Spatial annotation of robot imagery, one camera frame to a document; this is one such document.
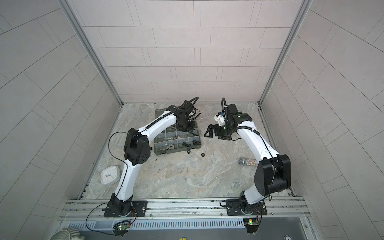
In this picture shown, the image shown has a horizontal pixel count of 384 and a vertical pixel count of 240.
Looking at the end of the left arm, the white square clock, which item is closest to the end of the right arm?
the end of the left arm

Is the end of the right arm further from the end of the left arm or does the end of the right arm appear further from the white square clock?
the white square clock

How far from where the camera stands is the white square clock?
30.4 inches
